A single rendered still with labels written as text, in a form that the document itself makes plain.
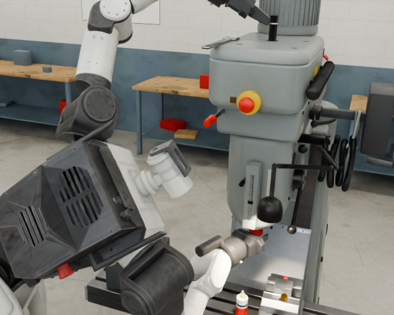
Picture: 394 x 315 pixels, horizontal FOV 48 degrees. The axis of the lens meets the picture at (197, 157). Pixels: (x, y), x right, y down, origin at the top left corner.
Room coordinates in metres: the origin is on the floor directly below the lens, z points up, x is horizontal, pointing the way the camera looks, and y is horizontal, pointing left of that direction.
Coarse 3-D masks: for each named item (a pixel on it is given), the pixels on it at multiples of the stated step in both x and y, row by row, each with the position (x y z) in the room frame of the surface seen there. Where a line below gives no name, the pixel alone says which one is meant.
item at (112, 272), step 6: (168, 240) 1.45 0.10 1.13; (114, 264) 1.39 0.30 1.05; (108, 270) 1.40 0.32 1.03; (114, 270) 1.39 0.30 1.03; (120, 270) 1.39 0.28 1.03; (108, 276) 1.40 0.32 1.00; (114, 276) 1.39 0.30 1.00; (108, 282) 1.40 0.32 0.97; (114, 282) 1.39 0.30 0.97; (114, 288) 1.39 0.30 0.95
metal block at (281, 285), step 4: (276, 280) 1.29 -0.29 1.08; (280, 280) 1.29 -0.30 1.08; (284, 280) 1.29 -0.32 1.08; (288, 280) 1.29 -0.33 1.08; (276, 284) 1.27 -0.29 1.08; (280, 284) 1.27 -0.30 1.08; (284, 284) 1.27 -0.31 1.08; (288, 284) 1.27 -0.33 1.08; (292, 284) 1.27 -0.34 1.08; (276, 288) 1.25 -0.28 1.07; (280, 288) 1.25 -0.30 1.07; (284, 288) 1.25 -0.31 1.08; (288, 288) 1.25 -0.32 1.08; (292, 288) 1.28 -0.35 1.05; (276, 292) 1.25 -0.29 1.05; (280, 292) 1.25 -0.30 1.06; (284, 292) 1.25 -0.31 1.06; (288, 292) 1.24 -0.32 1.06
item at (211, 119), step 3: (219, 111) 1.20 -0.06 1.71; (222, 111) 1.21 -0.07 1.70; (216, 114) 1.17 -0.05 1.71; (219, 114) 1.18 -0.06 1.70; (210, 117) 1.12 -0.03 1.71; (213, 117) 1.13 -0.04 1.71; (216, 117) 1.14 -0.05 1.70; (207, 120) 1.10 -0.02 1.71; (210, 120) 1.10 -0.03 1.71; (213, 120) 1.12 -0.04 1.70; (216, 120) 1.14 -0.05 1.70; (204, 123) 1.10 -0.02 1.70; (207, 123) 1.09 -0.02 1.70; (210, 123) 1.10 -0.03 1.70; (213, 123) 1.12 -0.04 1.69; (207, 126) 1.10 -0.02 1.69
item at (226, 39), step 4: (228, 36) 1.32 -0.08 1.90; (220, 40) 1.22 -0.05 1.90; (224, 40) 1.22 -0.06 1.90; (228, 40) 1.24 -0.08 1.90; (232, 40) 1.27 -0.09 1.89; (236, 40) 1.28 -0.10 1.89; (208, 44) 1.12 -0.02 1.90; (212, 44) 1.12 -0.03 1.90; (216, 44) 1.14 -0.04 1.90; (220, 44) 1.17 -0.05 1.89; (204, 48) 1.09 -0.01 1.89; (208, 48) 1.08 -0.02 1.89
